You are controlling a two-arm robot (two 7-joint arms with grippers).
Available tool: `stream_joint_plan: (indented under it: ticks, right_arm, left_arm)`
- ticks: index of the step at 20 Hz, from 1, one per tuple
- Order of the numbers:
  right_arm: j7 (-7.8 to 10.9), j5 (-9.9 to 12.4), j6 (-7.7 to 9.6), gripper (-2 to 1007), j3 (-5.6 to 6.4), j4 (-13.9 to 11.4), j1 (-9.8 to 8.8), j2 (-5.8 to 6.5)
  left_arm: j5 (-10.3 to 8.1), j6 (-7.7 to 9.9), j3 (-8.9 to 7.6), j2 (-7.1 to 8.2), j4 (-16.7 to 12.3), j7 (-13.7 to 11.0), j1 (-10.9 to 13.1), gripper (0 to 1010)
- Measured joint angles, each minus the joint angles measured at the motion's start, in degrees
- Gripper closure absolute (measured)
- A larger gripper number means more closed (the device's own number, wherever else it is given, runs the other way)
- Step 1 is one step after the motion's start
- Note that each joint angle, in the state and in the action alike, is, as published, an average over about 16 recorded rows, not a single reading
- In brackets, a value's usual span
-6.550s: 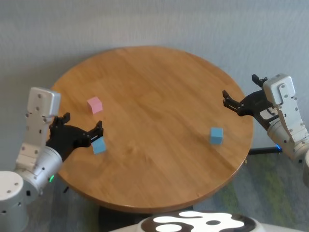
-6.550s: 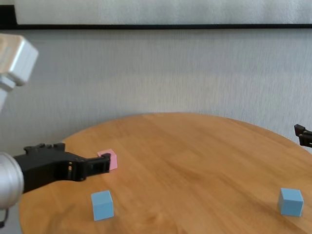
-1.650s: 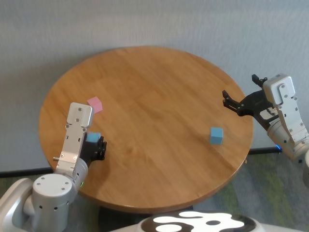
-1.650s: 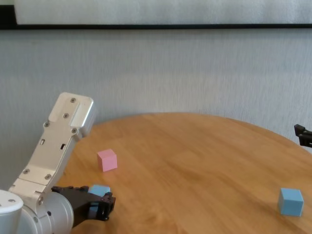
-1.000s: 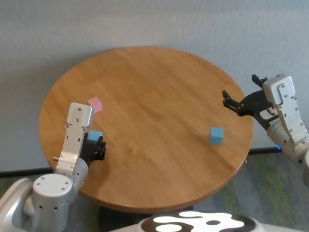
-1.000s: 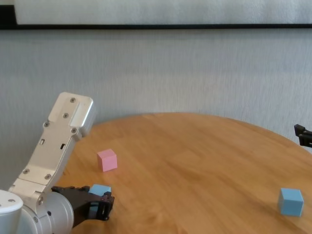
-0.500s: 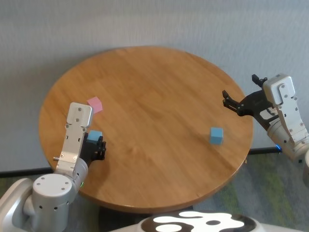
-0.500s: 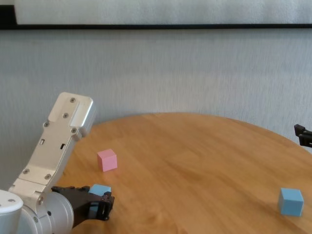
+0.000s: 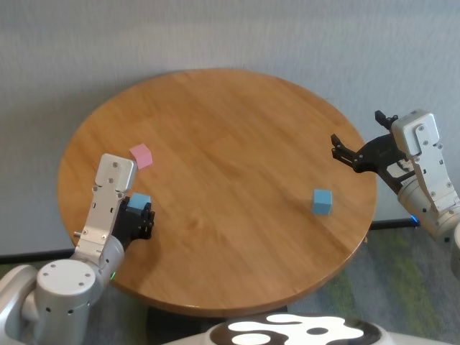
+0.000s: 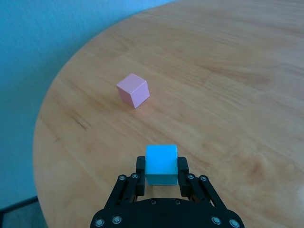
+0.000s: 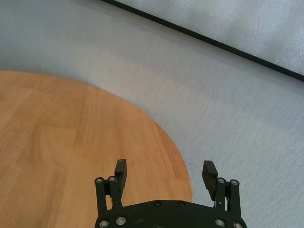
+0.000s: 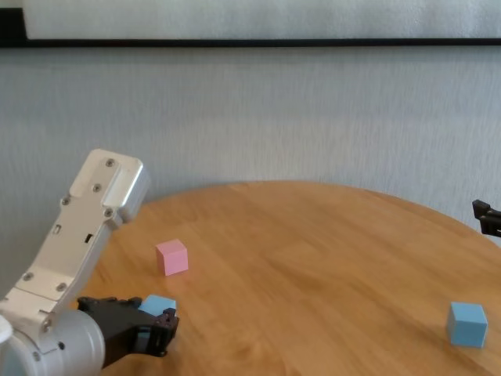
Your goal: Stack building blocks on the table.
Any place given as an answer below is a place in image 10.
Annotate blue cube block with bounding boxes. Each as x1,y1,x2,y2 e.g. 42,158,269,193
145,144,179,186

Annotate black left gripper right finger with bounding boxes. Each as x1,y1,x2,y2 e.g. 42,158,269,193
177,156,225,210

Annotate pink cube block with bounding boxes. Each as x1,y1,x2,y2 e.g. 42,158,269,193
116,73,151,109

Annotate black baseboard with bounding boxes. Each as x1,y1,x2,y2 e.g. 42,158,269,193
0,196,39,216

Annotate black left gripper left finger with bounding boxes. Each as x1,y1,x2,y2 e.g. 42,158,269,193
104,155,147,210

